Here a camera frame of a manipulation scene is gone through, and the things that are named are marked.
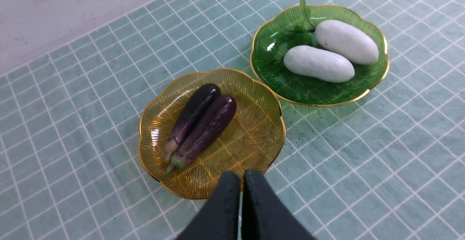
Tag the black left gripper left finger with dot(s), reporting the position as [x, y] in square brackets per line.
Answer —
[219, 217]

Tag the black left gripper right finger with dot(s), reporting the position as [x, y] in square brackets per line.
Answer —
[264, 216]

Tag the purple eggplant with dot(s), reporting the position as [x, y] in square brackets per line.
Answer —
[213, 122]
[193, 110]

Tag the white radish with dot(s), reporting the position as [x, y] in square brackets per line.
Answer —
[338, 36]
[318, 63]

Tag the amber plastic flower plate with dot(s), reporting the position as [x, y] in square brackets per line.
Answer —
[252, 141]

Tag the green checkered tablecloth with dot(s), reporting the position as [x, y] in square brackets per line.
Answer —
[387, 167]

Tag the green plastic flower plate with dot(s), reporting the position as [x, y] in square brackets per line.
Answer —
[295, 26]

